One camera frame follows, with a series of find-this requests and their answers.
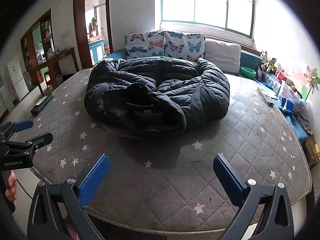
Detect blue covered sofa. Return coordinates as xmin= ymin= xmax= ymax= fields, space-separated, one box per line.
xmin=101 ymin=35 xmax=263 ymax=78

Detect hanging clothes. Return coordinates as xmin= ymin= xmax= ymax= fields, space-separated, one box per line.
xmin=89 ymin=17 xmax=98 ymax=37

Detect blue bristle brush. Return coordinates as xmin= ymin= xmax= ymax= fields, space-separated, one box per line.
xmin=285 ymin=115 xmax=309 ymax=140

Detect dark wooden door frame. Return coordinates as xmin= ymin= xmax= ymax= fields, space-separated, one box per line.
xmin=73 ymin=0 xmax=113 ymax=68

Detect black puffer jacket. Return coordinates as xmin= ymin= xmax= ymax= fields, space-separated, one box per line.
xmin=84 ymin=57 xmax=230 ymax=138

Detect brown plush bear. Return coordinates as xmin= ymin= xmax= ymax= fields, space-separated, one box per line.
xmin=261 ymin=57 xmax=278 ymax=74

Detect grey quilted star mattress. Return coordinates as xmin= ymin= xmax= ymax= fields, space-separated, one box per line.
xmin=11 ymin=67 xmax=313 ymax=233

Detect wooden desk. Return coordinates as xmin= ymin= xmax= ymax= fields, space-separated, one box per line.
xmin=35 ymin=47 xmax=80 ymax=95

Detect blue plastic holder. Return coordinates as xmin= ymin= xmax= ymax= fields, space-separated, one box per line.
xmin=280 ymin=97 xmax=295 ymax=113

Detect butterfly print pillow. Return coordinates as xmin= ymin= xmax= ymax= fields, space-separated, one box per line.
xmin=124 ymin=31 xmax=166 ymax=60
xmin=164 ymin=31 xmax=207 ymax=62

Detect clear plastic box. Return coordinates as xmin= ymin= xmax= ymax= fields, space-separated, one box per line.
xmin=277 ymin=81 xmax=307 ymax=108

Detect black flat case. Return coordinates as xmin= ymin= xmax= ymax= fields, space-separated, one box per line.
xmin=30 ymin=93 xmax=54 ymax=117

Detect wooden display cabinet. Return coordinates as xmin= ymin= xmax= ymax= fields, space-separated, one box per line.
xmin=20 ymin=9 xmax=57 ymax=93

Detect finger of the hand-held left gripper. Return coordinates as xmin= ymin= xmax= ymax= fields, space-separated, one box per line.
xmin=1 ymin=132 xmax=54 ymax=155
xmin=0 ymin=119 xmax=34 ymax=141

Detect green framed window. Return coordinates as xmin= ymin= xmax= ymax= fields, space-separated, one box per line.
xmin=160 ymin=0 xmax=256 ymax=39

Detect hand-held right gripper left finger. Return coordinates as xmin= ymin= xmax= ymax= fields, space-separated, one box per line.
xmin=27 ymin=153 xmax=110 ymax=240

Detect white pillow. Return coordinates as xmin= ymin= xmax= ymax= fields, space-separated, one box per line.
xmin=204 ymin=39 xmax=242 ymax=73

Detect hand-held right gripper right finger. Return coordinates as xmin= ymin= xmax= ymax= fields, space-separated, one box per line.
xmin=213 ymin=154 xmax=295 ymax=240

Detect white refrigerator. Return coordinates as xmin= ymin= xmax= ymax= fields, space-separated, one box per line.
xmin=7 ymin=56 xmax=29 ymax=102

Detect blue cabinet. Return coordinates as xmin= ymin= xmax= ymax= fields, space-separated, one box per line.
xmin=88 ymin=38 xmax=105 ymax=65

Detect person's left hand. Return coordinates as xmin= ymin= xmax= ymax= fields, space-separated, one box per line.
xmin=5 ymin=170 xmax=18 ymax=202

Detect colourful pinwheel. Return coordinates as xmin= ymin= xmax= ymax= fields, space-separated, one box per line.
xmin=301 ymin=66 xmax=320 ymax=100

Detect green plastic basin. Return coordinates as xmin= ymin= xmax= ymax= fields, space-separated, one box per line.
xmin=240 ymin=66 xmax=257 ymax=78

